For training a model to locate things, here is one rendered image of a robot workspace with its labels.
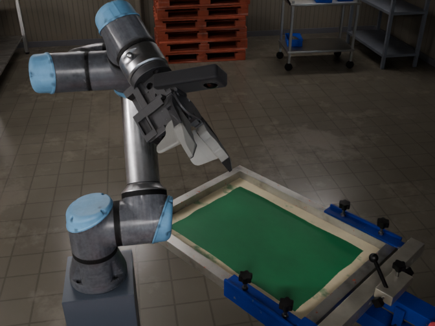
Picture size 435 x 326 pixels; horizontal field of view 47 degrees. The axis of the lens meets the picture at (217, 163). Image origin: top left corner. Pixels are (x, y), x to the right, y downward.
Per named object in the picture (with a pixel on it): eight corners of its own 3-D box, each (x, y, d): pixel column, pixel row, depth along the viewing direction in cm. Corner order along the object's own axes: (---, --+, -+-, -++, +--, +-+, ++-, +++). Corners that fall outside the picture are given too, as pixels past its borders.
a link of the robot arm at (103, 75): (94, 72, 102) (86, 36, 92) (149, 68, 103) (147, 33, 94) (95, 104, 99) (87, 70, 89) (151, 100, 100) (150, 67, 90)
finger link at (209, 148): (210, 180, 88) (176, 141, 85) (236, 160, 86) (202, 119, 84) (209, 187, 85) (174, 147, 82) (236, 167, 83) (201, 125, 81)
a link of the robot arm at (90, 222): (72, 233, 133) (65, 191, 126) (123, 228, 135) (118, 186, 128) (68, 263, 122) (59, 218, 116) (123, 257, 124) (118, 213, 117)
